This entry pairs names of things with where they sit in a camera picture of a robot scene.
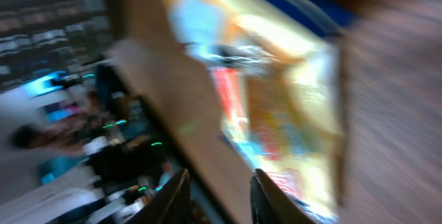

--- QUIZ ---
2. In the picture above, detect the yellow wet wipes pack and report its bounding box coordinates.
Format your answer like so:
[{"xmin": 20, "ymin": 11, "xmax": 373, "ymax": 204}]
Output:
[{"xmin": 166, "ymin": 0, "xmax": 353, "ymax": 223}]

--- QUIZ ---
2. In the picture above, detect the grey plastic mesh basket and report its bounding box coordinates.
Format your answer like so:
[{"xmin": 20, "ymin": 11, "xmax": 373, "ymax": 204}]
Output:
[{"xmin": 1, "ymin": 0, "xmax": 114, "ymax": 91}]

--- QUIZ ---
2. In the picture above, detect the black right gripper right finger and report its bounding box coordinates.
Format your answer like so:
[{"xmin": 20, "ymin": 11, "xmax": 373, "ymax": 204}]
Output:
[{"xmin": 250, "ymin": 169, "xmax": 315, "ymax": 224}]

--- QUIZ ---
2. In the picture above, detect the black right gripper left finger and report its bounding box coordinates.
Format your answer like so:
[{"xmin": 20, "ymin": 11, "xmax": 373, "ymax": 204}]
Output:
[{"xmin": 126, "ymin": 169, "xmax": 191, "ymax": 224}]

